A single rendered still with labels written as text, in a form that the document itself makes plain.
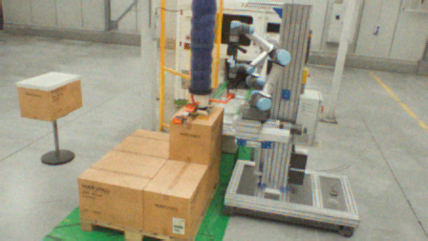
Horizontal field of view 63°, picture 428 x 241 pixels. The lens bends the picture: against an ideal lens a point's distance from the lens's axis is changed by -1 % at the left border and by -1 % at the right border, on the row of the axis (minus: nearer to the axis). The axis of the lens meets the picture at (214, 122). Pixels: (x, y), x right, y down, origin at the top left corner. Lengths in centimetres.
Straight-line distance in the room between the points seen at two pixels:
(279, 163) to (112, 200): 162
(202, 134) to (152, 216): 84
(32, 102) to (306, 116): 293
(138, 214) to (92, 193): 44
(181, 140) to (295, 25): 146
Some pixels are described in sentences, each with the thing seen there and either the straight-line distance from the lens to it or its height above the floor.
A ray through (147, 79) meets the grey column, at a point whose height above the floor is 93.
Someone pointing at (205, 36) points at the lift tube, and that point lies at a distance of 321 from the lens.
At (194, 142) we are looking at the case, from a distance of 328.
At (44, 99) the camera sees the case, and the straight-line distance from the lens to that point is 423.
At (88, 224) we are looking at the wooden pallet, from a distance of 342.
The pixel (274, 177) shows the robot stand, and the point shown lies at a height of 35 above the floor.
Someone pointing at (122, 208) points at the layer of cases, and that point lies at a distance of 314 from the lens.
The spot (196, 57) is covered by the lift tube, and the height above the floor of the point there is 150.
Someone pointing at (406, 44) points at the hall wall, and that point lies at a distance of 1300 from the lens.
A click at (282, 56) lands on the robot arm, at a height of 161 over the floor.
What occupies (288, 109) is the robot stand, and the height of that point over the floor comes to 109.
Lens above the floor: 209
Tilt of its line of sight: 20 degrees down
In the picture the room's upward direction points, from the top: 4 degrees clockwise
